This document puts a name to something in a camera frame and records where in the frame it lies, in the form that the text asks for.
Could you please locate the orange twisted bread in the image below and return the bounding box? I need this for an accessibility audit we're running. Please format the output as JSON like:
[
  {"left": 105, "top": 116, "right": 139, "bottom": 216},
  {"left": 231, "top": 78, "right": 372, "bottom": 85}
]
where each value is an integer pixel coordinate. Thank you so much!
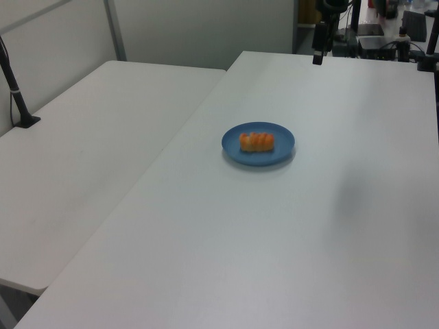
[{"left": 239, "top": 132, "right": 276, "bottom": 154}]

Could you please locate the black office chair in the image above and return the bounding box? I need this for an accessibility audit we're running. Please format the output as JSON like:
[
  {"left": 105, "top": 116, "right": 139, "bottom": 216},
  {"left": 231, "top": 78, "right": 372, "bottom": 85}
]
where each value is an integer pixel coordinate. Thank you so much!
[{"left": 401, "top": 10, "right": 428, "bottom": 42}]

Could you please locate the black clamp camera stand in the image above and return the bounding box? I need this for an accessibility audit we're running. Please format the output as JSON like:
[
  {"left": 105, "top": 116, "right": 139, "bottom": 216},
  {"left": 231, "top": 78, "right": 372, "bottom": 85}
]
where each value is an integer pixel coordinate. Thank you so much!
[{"left": 416, "top": 20, "right": 439, "bottom": 73}]

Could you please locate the grey partition frame post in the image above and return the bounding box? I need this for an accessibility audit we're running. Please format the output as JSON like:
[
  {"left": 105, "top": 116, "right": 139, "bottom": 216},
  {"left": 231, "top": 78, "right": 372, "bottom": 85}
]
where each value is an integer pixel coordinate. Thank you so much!
[{"left": 104, "top": 0, "right": 128, "bottom": 63}]

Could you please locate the blue round plate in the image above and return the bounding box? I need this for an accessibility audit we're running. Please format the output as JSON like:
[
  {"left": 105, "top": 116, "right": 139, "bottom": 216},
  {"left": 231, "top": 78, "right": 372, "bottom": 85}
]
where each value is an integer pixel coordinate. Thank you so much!
[{"left": 221, "top": 121, "right": 296, "bottom": 167}]

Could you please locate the black upright stand pole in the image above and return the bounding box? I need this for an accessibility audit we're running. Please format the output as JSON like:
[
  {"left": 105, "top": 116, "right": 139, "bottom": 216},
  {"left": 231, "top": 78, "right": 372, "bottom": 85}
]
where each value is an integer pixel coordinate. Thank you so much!
[{"left": 348, "top": 0, "right": 362, "bottom": 58}]

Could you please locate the black camera pole with base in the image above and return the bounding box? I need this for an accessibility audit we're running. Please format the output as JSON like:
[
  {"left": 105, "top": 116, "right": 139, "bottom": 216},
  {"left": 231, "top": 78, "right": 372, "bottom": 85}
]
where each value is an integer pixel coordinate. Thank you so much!
[{"left": 0, "top": 34, "right": 42, "bottom": 130}]

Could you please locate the grey electronics box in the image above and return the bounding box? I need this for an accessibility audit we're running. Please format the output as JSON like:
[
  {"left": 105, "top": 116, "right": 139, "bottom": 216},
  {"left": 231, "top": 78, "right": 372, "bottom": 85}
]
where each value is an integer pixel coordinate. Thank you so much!
[{"left": 357, "top": 35, "right": 399, "bottom": 60}]

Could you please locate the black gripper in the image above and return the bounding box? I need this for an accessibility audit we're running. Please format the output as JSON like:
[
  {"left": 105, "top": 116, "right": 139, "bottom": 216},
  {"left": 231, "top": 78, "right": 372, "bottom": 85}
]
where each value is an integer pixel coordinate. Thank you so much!
[{"left": 311, "top": 21, "right": 327, "bottom": 66}]

